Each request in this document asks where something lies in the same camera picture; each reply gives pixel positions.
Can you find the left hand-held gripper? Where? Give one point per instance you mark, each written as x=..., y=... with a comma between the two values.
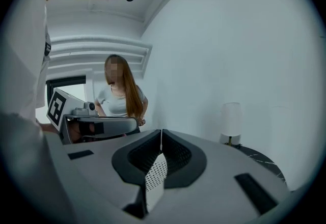
x=57, y=107

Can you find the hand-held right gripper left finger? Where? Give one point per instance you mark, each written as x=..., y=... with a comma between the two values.
x=96, y=167

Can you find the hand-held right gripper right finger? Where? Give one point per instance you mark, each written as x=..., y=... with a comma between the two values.
x=216, y=167

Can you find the white perforated plastic basket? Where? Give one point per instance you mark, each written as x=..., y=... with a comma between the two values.
x=155, y=179

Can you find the person's left forearm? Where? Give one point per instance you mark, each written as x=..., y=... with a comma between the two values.
x=44, y=126

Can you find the white table lamp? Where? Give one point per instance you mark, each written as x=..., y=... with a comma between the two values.
x=230, y=121

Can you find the person's white shirt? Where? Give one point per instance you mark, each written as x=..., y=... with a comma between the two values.
x=20, y=65

